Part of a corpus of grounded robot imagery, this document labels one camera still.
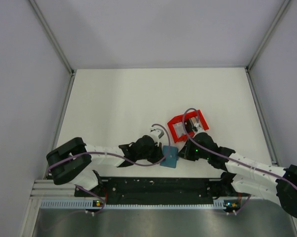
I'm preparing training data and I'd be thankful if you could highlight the left aluminium frame post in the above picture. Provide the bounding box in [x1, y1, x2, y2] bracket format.
[27, 0, 74, 75]

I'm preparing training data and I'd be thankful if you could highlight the grey slotted cable duct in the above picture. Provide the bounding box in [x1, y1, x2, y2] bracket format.
[40, 199, 238, 210]

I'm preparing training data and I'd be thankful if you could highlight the stack of cards in bin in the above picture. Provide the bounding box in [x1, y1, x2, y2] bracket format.
[188, 117, 200, 129]

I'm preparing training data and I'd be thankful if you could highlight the aluminium frame post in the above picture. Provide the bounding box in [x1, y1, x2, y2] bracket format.
[27, 0, 74, 75]
[246, 0, 294, 72]

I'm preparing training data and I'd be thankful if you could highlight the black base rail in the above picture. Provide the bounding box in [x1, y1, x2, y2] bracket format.
[74, 176, 228, 205]

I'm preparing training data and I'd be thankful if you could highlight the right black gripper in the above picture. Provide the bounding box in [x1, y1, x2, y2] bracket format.
[177, 137, 210, 161]

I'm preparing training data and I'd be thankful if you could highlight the red plastic bin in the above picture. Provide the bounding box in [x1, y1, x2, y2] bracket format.
[167, 110, 209, 143]

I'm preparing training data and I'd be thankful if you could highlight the blue leather card holder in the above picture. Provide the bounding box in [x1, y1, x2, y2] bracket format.
[160, 146, 179, 168]

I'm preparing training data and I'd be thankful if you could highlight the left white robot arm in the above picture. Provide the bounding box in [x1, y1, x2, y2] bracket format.
[46, 127, 164, 196]

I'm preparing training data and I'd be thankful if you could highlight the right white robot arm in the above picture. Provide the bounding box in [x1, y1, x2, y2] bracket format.
[179, 132, 297, 218]

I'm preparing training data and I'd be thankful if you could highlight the aluminium frame rail left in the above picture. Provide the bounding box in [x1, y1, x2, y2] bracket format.
[30, 180, 75, 198]

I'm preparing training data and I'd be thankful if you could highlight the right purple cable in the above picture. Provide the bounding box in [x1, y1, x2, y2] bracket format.
[183, 108, 297, 214]

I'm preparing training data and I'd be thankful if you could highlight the right aluminium frame post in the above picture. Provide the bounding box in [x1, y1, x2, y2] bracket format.
[246, 0, 294, 72]

